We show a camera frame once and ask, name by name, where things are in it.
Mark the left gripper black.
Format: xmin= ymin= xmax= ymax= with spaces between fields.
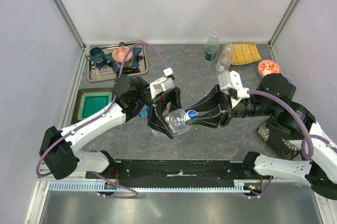
xmin=136 ymin=76 xmax=187 ymax=137

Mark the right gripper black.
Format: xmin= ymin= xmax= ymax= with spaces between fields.
xmin=185 ymin=84 xmax=276 ymax=130

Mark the red label water bottle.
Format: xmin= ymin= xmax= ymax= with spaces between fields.
xmin=151 ymin=108 xmax=191 ymax=137

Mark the blue cap water bottle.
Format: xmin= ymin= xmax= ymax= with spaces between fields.
xmin=138 ymin=105 xmax=150 ymax=118

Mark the clear bottle white cap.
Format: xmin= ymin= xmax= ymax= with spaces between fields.
xmin=216 ymin=43 xmax=234 ymax=72

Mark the green label clear bottle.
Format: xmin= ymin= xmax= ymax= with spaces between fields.
xmin=204 ymin=31 xmax=219 ymax=61

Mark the white blue printed cap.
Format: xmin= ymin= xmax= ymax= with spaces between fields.
xmin=184 ymin=110 xmax=198 ymax=122

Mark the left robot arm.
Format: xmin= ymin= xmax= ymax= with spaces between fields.
xmin=39 ymin=74 xmax=182 ymax=180

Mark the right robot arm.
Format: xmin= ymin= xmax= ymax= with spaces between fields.
xmin=190 ymin=72 xmax=336 ymax=200

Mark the blue star dish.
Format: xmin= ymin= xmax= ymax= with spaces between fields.
xmin=105 ymin=42 xmax=142 ymax=73

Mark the yellow woven plate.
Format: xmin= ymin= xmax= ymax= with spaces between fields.
xmin=231 ymin=42 xmax=262 ymax=66

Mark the red floral bowl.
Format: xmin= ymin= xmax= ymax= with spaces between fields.
xmin=257 ymin=59 xmax=281 ymax=77

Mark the red patterned bowl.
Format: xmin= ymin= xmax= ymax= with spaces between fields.
xmin=112 ymin=46 xmax=130 ymax=65

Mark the metal tray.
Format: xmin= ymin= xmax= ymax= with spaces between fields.
xmin=87 ymin=44 xmax=149 ymax=82

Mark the teal rectangular dish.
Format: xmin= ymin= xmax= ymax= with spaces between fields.
xmin=71 ymin=88 xmax=113 ymax=125

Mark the purple plastic cup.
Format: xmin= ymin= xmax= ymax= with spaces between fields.
xmin=284 ymin=76 xmax=293 ymax=84

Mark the black floral square plate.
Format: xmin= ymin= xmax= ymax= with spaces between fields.
xmin=257 ymin=121 xmax=301 ymax=160

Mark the blue mug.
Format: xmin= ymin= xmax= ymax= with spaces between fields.
xmin=86 ymin=47 xmax=107 ymax=68

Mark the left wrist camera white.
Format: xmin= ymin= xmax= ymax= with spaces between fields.
xmin=150 ymin=77 xmax=174 ymax=99

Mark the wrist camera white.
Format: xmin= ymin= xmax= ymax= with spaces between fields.
xmin=150 ymin=77 xmax=174 ymax=99
xmin=218 ymin=70 xmax=250 ymax=100

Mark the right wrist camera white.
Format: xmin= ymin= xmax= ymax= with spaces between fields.
xmin=218 ymin=70 xmax=250 ymax=100

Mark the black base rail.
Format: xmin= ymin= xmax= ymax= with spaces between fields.
xmin=85 ymin=158 xmax=272 ymax=188

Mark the white cable duct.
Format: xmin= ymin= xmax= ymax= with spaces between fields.
xmin=48 ymin=181 xmax=255 ymax=193

